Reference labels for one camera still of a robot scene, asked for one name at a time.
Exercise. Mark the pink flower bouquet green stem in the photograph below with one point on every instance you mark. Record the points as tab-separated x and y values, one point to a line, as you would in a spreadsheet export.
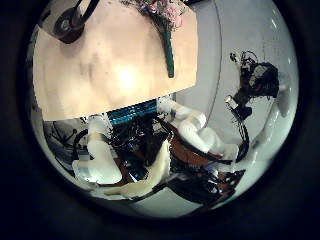
168	50

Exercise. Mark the teal ribbed strip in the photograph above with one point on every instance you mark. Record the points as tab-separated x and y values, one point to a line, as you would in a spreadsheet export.
133	111

